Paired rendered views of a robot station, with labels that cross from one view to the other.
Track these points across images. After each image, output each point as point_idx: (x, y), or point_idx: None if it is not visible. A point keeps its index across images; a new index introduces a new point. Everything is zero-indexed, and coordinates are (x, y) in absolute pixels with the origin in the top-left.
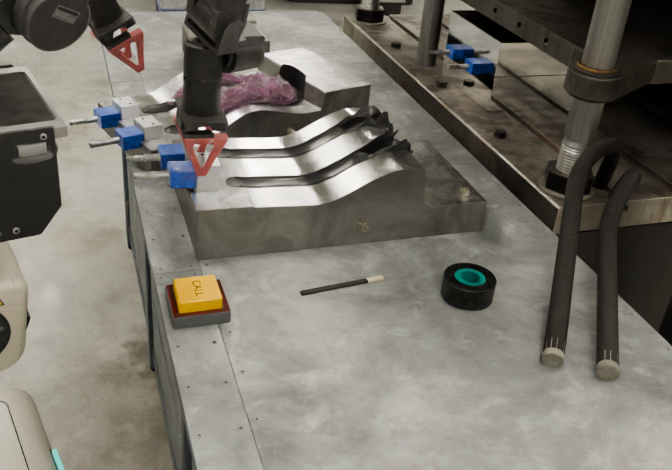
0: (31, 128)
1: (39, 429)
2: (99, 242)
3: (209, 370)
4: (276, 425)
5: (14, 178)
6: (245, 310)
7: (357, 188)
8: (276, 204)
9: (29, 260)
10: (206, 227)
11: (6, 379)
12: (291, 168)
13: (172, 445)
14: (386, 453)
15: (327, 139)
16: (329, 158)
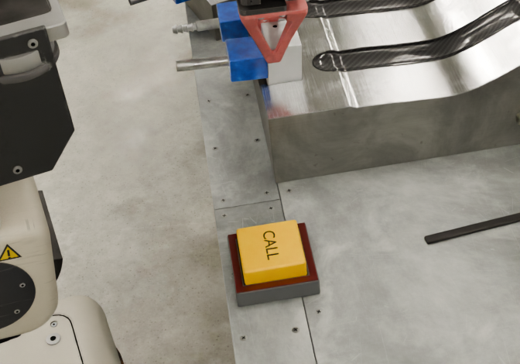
0: (14, 33)
1: (109, 353)
2: (186, 70)
3: None
4: None
5: (2, 103)
6: (342, 272)
7: (514, 67)
8: (387, 99)
9: (103, 99)
10: (284, 139)
11: (81, 261)
12: (412, 29)
13: None
14: None
15: None
16: (471, 10)
